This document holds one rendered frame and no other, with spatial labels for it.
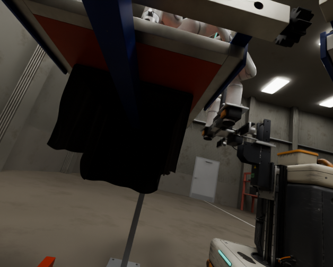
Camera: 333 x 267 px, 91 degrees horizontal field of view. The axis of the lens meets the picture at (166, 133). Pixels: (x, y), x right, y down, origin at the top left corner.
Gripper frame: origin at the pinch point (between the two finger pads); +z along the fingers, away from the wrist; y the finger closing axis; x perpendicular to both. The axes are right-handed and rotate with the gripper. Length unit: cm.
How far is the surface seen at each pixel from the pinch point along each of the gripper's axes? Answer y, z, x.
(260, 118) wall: 822, -440, -580
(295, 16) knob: -26.6, 0.0, -35.9
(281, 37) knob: -22.8, 1.8, -35.9
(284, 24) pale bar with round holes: -26.2, 2.3, -33.8
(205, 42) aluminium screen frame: -18.5, 4.4, -19.7
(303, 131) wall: 810, -424, -843
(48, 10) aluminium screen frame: -17.1, 6.6, 19.3
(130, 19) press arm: -25.9, 11.7, -3.6
